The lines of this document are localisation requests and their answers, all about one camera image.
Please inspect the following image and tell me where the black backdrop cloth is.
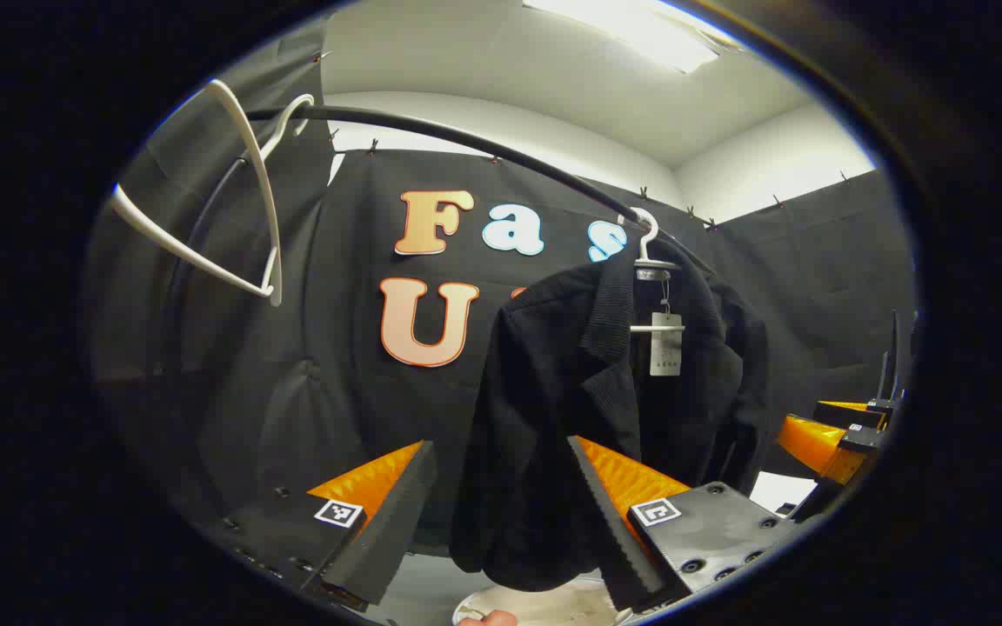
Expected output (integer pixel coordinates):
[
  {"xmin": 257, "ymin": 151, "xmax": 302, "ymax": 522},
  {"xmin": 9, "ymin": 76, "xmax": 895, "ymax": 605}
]
[{"xmin": 88, "ymin": 17, "xmax": 915, "ymax": 557}]

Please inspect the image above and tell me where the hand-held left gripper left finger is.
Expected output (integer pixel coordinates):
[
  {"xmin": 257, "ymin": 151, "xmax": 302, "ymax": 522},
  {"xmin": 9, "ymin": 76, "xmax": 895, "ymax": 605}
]
[{"xmin": 197, "ymin": 439, "xmax": 438, "ymax": 609}]

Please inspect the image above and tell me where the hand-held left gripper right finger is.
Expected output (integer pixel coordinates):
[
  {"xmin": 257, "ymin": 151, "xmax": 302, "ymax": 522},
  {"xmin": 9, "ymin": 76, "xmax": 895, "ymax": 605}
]
[{"xmin": 566, "ymin": 435, "xmax": 806, "ymax": 614}]

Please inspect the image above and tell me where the ceiling light panel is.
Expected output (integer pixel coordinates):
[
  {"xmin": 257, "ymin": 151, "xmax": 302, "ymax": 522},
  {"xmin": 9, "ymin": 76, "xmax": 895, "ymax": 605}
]
[{"xmin": 523, "ymin": 0, "xmax": 719, "ymax": 75}]

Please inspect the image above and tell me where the black jacket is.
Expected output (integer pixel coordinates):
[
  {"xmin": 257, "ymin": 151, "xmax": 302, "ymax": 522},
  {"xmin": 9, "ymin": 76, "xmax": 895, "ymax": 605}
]
[{"xmin": 451, "ymin": 252, "xmax": 772, "ymax": 594}]

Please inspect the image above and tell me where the white plastic hanger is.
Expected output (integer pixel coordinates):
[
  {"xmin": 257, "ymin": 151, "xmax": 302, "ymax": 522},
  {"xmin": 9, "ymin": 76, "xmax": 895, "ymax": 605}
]
[
  {"xmin": 618, "ymin": 207, "xmax": 686, "ymax": 336},
  {"xmin": 110, "ymin": 78, "xmax": 315, "ymax": 307}
]

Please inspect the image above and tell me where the black clothes rack rail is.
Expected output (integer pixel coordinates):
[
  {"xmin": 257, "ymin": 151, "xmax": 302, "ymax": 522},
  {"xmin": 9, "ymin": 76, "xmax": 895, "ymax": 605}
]
[{"xmin": 162, "ymin": 104, "xmax": 715, "ymax": 366}]

